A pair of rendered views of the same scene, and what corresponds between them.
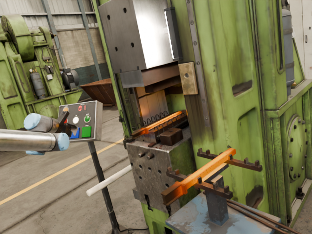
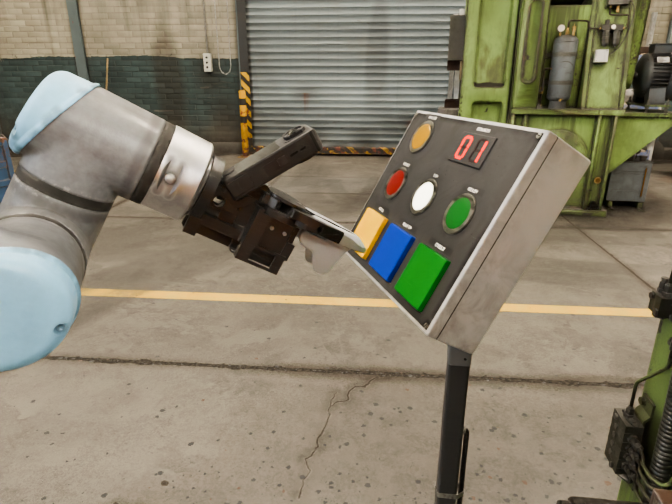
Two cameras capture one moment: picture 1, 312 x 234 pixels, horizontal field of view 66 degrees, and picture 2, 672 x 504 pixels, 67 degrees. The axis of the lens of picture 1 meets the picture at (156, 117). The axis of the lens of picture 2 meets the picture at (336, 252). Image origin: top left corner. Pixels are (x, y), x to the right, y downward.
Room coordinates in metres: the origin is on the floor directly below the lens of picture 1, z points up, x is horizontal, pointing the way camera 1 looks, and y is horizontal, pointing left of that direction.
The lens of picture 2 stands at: (1.16, 0.09, 1.26)
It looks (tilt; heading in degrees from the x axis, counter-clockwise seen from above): 20 degrees down; 51
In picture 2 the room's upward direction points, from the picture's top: straight up
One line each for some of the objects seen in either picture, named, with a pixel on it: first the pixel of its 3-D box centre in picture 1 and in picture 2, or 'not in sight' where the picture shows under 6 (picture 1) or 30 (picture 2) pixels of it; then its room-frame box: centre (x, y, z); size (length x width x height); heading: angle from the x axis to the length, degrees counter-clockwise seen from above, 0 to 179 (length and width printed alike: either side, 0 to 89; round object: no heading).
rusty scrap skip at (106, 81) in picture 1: (111, 92); not in sight; (8.49, 1.36, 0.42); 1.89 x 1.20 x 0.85; 46
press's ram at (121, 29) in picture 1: (152, 31); not in sight; (1.56, -0.08, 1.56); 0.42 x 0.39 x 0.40; 133
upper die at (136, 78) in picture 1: (155, 72); not in sight; (1.59, -0.05, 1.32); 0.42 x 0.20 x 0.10; 133
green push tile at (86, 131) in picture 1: (87, 132); (423, 277); (1.65, 0.50, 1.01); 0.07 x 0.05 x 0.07; 68
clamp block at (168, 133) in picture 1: (171, 136); not in sight; (1.36, -0.07, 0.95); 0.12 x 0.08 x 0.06; 133
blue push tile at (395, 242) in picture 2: (75, 133); (392, 252); (1.68, 0.59, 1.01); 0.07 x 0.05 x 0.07; 68
